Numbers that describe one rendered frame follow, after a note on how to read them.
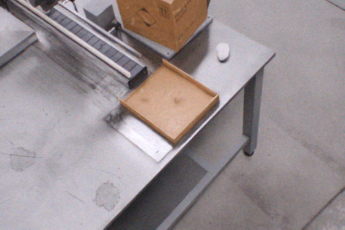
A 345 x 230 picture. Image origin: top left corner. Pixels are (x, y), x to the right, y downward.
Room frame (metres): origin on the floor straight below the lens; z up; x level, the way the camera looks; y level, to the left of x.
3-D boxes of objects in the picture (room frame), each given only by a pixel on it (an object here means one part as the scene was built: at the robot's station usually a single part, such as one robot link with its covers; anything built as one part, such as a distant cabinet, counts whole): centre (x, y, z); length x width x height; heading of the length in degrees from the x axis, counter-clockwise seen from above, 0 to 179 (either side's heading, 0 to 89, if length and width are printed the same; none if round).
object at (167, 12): (1.47, -0.03, 0.99); 0.30 x 0.24 x 0.27; 47
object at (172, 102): (1.04, 0.02, 0.85); 0.30 x 0.26 x 0.04; 39
